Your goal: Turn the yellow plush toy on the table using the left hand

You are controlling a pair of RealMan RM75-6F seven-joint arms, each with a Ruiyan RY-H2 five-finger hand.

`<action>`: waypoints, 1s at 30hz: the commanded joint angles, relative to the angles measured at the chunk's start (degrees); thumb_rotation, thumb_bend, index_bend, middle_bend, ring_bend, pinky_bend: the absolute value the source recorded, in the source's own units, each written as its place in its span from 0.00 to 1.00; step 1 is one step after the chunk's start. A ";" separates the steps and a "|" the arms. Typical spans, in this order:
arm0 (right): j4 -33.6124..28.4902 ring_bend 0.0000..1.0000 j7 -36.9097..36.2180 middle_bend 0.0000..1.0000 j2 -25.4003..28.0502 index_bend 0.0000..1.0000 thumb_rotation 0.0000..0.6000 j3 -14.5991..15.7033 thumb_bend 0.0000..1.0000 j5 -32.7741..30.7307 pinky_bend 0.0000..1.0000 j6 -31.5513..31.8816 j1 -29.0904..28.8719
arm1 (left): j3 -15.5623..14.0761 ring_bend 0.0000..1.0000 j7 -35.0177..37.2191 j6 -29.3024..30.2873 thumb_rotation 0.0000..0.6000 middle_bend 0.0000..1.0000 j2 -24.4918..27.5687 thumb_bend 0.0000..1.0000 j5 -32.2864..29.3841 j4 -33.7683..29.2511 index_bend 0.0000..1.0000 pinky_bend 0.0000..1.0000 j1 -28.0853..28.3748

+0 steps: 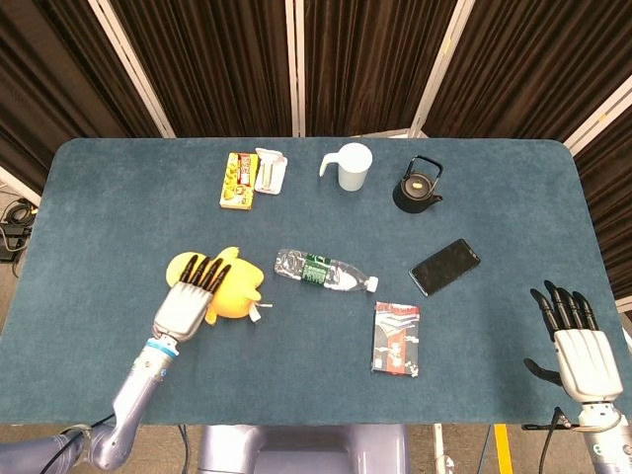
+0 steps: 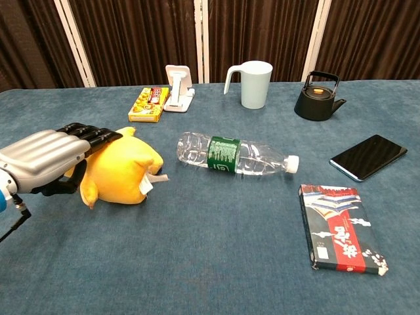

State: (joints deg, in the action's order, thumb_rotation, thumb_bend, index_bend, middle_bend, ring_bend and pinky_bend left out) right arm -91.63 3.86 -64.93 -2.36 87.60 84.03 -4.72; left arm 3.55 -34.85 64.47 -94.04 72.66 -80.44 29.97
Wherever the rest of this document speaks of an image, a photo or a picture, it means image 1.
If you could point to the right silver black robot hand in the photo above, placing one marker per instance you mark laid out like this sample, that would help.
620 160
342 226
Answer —
587 360

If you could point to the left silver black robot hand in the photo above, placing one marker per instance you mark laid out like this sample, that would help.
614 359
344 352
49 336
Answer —
182 311

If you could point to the yellow plush toy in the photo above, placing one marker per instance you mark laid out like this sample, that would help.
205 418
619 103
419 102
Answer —
242 286

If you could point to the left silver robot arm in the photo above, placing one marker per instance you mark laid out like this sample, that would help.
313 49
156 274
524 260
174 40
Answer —
133 395

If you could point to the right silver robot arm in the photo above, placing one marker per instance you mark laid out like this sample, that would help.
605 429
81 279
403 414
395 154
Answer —
607 439

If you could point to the yellow floor tape strip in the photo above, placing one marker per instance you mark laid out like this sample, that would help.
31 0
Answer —
502 449

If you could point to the clear water bottle green label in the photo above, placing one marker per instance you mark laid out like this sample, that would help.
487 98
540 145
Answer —
316 274

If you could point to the yellow snack box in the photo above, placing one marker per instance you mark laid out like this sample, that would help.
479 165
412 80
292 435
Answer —
237 182

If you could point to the blue tablecloth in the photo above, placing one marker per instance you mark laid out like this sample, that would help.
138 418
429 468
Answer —
296 227

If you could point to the black smartphone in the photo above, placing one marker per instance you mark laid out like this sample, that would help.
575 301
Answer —
444 266

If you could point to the brown curtain screen panel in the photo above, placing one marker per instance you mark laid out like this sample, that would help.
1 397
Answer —
212 59
370 54
612 187
59 64
528 64

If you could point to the grey robot torso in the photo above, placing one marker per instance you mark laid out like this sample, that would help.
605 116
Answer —
306 449

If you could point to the dark box with red stripe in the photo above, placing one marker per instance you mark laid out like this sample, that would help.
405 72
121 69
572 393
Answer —
395 340

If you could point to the black kettle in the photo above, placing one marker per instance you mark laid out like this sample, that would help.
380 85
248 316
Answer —
415 195

